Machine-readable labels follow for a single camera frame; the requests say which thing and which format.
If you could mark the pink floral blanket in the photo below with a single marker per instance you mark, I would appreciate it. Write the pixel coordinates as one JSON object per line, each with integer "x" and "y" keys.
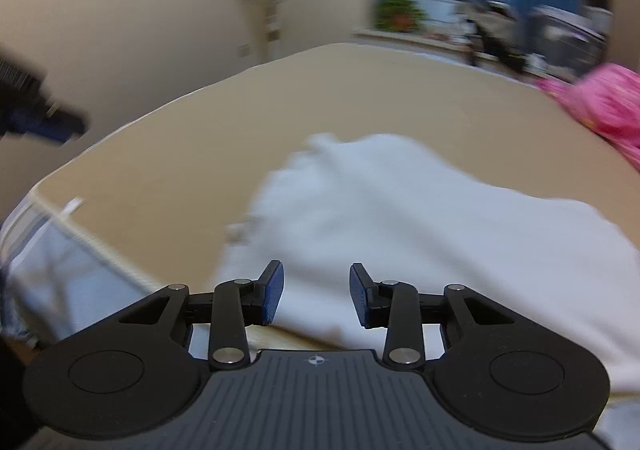
{"x": 610, "y": 100}

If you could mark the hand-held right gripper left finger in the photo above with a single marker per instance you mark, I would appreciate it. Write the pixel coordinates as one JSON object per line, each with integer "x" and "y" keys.
{"x": 272, "y": 292}

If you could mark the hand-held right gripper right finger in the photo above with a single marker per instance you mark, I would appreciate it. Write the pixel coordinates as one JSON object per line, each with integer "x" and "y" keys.
{"x": 357, "y": 295}

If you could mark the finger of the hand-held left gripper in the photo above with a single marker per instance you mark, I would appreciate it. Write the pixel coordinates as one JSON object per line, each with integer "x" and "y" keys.
{"x": 55, "y": 125}

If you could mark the beige bed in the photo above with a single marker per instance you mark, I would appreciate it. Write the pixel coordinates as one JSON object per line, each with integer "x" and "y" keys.
{"x": 200, "y": 130}

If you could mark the white sweatshirt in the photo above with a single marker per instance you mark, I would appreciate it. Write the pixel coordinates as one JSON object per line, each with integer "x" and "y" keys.
{"x": 425, "y": 230}

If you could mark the dark cloth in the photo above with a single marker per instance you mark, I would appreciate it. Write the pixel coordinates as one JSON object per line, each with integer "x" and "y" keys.
{"x": 500, "y": 45}

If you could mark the white striped bed sheet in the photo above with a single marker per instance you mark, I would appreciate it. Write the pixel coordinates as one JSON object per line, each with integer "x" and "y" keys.
{"x": 60, "y": 270}

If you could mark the small white bed label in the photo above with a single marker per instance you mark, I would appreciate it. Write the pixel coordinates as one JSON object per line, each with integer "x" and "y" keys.
{"x": 74, "y": 207}

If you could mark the potted green plant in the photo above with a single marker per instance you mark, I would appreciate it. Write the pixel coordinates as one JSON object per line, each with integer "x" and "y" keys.
{"x": 400, "y": 13}

